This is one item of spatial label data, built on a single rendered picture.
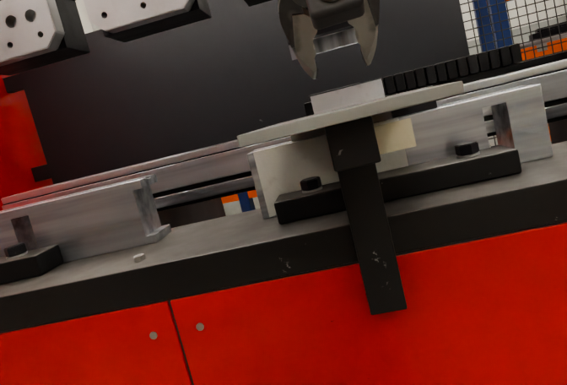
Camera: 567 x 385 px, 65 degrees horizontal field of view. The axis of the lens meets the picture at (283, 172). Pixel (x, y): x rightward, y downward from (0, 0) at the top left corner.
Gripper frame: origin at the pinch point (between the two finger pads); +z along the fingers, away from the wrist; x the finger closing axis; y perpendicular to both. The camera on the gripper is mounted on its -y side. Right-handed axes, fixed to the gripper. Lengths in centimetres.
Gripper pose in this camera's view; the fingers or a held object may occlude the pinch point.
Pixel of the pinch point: (340, 66)
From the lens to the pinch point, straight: 54.3
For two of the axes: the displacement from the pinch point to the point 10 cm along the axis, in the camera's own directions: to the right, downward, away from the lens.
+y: -0.7, -7.3, 6.8
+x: -9.6, 2.2, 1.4
